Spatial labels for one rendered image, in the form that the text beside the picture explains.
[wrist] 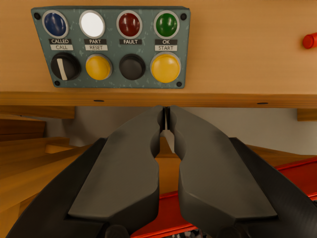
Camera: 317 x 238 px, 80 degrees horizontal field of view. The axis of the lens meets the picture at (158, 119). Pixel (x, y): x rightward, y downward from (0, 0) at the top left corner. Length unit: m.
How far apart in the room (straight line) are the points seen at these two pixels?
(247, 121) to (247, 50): 0.99
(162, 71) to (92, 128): 1.02
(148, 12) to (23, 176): 0.44
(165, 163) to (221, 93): 0.15
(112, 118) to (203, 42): 0.96
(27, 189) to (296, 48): 0.56
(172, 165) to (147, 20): 0.23
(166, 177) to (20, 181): 0.32
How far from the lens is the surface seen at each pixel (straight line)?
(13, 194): 0.52
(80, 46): 0.22
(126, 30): 0.20
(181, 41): 0.20
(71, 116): 1.21
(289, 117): 1.36
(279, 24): 0.29
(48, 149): 1.04
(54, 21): 0.22
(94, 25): 0.21
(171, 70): 0.20
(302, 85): 0.29
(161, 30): 0.20
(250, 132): 1.24
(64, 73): 0.22
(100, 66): 0.21
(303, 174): 0.33
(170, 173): 0.34
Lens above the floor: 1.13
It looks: 87 degrees down
